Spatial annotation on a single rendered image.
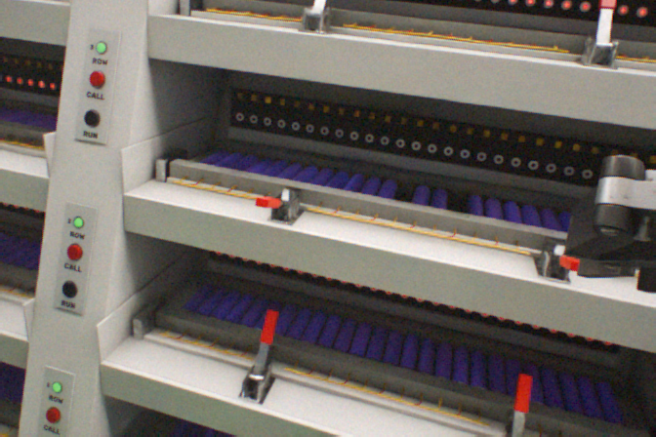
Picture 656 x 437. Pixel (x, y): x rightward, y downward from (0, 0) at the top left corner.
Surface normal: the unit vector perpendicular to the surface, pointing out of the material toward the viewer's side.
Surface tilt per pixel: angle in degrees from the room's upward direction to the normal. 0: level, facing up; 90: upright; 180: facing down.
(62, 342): 90
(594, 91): 107
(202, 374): 17
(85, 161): 90
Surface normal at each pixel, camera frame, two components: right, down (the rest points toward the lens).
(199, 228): -0.26, 0.33
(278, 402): 0.10, -0.93
